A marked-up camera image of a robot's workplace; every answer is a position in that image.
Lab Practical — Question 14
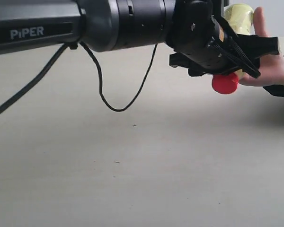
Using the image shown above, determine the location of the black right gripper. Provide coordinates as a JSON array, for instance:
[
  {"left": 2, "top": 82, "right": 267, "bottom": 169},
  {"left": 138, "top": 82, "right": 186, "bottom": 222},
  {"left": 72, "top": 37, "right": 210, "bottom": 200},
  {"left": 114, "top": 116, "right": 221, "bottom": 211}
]
[{"left": 167, "top": 0, "right": 280, "bottom": 77}]

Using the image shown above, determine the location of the yellow bottle red cap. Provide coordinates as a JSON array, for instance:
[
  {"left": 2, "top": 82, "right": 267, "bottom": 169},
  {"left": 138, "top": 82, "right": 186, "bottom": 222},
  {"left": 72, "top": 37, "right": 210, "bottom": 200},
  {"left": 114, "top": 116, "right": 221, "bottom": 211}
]
[{"left": 212, "top": 3, "right": 254, "bottom": 94}]

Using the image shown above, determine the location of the black sleeved forearm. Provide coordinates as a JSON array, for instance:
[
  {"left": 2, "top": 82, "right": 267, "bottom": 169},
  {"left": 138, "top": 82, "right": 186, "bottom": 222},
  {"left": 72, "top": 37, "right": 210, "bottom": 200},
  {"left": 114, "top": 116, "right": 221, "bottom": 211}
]
[{"left": 262, "top": 53, "right": 284, "bottom": 102}]

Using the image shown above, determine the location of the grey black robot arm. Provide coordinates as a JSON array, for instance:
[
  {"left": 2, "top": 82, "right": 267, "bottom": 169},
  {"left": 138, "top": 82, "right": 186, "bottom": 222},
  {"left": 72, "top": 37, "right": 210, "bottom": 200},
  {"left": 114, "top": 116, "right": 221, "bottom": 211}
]
[{"left": 0, "top": 0, "right": 279, "bottom": 78}]

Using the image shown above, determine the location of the person's open bare hand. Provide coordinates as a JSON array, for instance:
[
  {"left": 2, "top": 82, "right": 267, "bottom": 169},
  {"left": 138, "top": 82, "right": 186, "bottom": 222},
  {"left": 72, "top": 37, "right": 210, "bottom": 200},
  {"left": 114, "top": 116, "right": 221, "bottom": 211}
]
[{"left": 239, "top": 7, "right": 284, "bottom": 87}]

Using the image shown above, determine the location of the thin black wire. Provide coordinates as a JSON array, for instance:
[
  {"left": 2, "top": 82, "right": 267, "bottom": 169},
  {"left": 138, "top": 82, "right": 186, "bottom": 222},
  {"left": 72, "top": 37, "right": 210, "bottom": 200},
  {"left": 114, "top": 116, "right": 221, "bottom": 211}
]
[{"left": 79, "top": 42, "right": 159, "bottom": 112}]

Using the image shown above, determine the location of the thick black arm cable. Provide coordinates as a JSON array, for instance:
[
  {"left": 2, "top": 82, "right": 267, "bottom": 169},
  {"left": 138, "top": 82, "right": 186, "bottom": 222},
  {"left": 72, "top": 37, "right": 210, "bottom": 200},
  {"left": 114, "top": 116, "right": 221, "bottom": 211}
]
[{"left": 0, "top": 44, "right": 69, "bottom": 122}]

